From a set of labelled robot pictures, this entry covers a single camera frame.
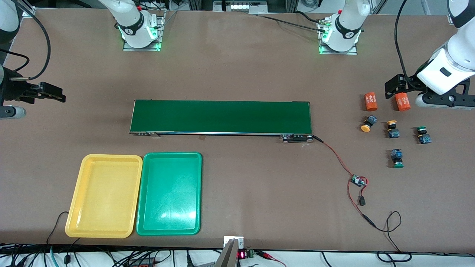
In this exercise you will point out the white lit device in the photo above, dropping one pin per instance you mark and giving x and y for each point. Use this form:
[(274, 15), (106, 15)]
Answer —
[(245, 6)]

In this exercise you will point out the green push button switch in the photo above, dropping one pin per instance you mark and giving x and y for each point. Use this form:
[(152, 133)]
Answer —
[(396, 155), (424, 138)]

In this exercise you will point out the red clip lead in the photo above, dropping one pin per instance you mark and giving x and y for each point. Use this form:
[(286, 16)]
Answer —
[(265, 254)]

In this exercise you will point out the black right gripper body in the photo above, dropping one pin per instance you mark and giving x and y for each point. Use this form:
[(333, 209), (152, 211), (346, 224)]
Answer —
[(13, 90)]

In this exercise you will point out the yellow mushroom push button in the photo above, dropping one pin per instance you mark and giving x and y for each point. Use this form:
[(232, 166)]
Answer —
[(393, 132), (367, 126)]

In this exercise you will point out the grey camera mount bar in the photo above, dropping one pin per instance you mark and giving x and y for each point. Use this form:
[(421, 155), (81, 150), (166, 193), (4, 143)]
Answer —
[(227, 257)]

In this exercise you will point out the orange power strip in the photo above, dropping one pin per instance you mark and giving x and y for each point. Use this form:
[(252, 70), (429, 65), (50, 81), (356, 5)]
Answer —
[(143, 264)]

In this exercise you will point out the yellow plastic tray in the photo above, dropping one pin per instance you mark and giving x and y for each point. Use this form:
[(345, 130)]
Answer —
[(104, 196)]

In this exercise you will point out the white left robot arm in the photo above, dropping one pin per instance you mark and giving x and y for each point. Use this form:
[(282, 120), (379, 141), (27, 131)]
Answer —
[(345, 29)]

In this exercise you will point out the metal corner bracket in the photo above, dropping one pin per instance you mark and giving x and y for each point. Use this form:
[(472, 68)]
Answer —
[(29, 12)]

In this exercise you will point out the green plastic tray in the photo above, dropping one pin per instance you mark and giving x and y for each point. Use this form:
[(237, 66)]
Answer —
[(169, 200)]

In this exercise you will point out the red LED display module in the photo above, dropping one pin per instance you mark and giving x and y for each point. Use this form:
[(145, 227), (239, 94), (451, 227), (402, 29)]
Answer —
[(242, 254)]

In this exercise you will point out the short lead with black plug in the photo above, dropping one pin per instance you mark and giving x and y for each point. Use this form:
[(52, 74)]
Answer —
[(362, 201)]

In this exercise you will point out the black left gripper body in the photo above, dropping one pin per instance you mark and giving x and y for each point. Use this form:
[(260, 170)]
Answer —
[(411, 83)]

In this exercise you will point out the small green circuit board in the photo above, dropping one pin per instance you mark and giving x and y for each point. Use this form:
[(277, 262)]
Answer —
[(358, 181)]

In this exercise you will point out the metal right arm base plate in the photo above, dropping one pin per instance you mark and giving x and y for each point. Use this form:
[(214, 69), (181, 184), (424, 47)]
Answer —
[(161, 29)]

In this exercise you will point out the small metal mounting bracket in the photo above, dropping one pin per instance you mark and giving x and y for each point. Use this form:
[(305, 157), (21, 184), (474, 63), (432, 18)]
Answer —
[(239, 241)]

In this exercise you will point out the orange cylinder with white print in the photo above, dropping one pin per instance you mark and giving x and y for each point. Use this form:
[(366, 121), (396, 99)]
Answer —
[(402, 104), (370, 102)]

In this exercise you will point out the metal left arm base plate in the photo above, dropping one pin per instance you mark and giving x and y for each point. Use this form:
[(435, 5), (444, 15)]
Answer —
[(350, 52)]

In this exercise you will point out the green conveyor belt unit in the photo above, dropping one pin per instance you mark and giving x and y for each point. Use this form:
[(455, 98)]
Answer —
[(222, 116)]

